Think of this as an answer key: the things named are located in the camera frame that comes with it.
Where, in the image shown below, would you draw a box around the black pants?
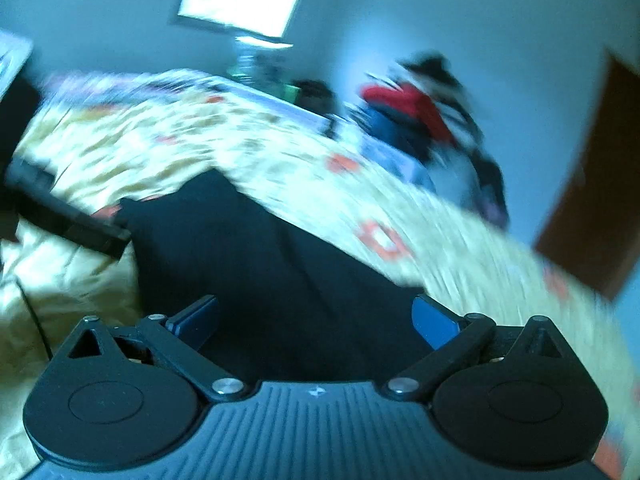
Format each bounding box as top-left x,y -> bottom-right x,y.
114,167 -> 437,387

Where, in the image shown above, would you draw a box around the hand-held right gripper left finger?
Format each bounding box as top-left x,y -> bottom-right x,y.
65,295 -> 249,404

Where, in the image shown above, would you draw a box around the yellow floral bed blanket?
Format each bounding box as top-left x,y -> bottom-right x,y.
0,67 -> 636,480

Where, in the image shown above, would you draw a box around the pile of clothes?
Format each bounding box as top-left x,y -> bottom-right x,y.
356,51 -> 512,228

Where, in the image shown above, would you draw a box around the green plastic chair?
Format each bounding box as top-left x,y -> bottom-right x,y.
225,62 -> 301,103

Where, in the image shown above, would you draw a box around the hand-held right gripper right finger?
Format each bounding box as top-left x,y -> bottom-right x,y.
382,295 -> 574,404

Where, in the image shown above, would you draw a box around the dark bag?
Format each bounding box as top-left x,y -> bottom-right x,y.
291,79 -> 337,117

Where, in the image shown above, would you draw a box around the brown wooden door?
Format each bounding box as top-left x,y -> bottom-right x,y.
531,49 -> 640,302

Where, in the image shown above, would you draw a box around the red padded jacket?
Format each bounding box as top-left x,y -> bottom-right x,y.
361,82 -> 455,147

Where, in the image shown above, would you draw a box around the light blue cloth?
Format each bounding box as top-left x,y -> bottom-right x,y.
225,77 -> 436,186

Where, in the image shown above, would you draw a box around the black cable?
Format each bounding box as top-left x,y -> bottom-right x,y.
14,269 -> 53,362

